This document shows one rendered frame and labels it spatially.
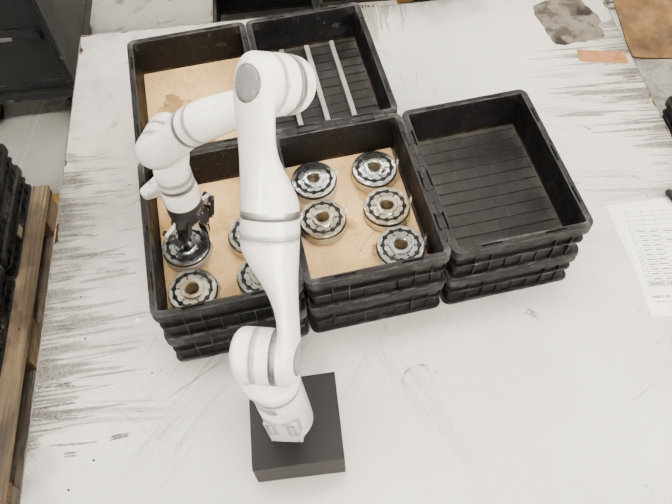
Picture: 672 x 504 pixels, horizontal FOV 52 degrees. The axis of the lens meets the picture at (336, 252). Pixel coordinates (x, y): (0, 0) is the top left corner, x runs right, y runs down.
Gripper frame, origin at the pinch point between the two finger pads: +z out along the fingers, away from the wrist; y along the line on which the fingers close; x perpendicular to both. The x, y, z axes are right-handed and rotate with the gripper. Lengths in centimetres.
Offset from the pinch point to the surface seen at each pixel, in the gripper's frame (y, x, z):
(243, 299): -8.4, -21.9, -7.7
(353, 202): 28.3, -21.7, 2.3
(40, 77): 44, 139, 62
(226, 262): -0.3, -8.4, 2.3
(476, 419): 5, -69, 15
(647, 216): 73, -77, 15
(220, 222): 6.9, -0.4, 2.3
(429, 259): 20, -46, -8
